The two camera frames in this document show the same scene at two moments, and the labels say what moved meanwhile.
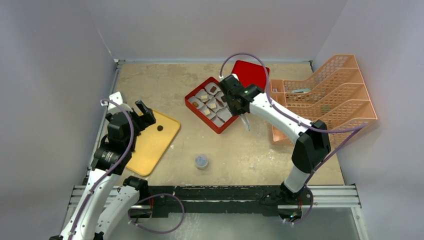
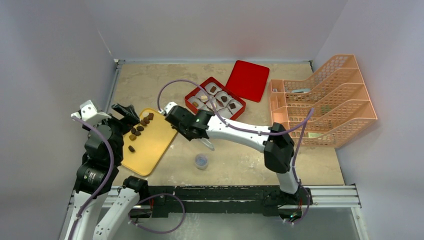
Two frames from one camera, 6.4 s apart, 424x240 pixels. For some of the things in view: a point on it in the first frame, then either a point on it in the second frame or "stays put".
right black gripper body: x=239 y=108 -> x=175 y=116
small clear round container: x=201 y=161 stays put
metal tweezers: x=245 y=117 -> x=207 y=142
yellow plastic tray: x=152 y=143 stays put
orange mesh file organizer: x=335 y=93 stays put
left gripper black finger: x=147 y=112 -> x=130 y=116
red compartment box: x=209 y=102 stays put
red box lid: x=248 y=73 stays put
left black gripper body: x=140 y=123 -> x=120 y=126
